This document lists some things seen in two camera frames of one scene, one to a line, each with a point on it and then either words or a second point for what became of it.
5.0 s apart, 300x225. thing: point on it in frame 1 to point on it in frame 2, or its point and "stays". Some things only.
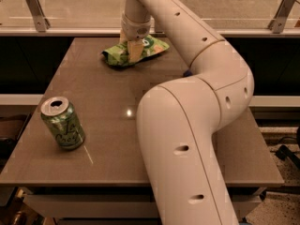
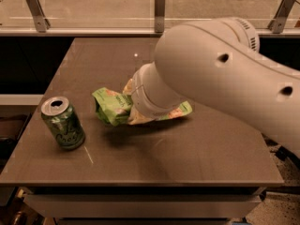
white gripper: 135,29 to 140,95
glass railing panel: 100,7 stays
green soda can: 61,119 stays
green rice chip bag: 119,54 to 113,107
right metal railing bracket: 283,12 stays
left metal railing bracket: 40,21 stays
